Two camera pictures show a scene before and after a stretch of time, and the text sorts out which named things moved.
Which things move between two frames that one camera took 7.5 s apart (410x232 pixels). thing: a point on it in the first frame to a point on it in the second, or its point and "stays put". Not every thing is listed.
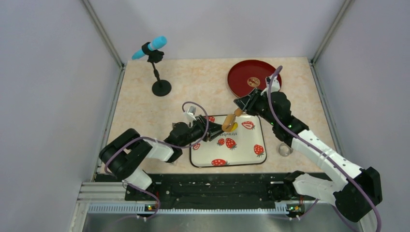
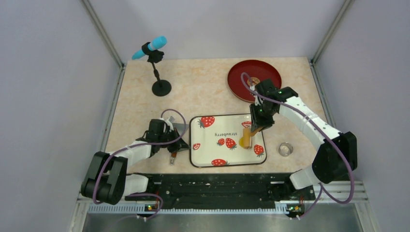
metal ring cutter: [285, 150] stays put
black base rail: [169, 190] stays put
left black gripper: [214, 130] to [176, 147]
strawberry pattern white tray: [245, 145] stays put
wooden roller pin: [229, 120] to [247, 135]
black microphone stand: [162, 88] stays put
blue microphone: [156, 43] stays put
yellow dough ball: [235, 126] to [241, 141]
